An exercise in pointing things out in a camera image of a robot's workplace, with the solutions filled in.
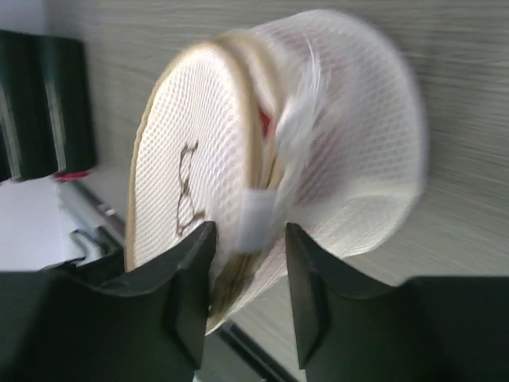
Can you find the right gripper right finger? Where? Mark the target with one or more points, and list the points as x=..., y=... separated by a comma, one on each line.
x=351, y=327

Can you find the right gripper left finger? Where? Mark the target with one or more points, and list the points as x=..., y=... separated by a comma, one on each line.
x=96, y=323

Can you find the white mesh laundry bag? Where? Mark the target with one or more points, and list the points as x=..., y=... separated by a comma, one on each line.
x=348, y=161

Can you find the red lace bra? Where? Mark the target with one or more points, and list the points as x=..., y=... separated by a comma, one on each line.
x=268, y=120

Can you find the black and pink box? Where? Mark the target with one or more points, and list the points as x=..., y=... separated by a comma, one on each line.
x=46, y=120

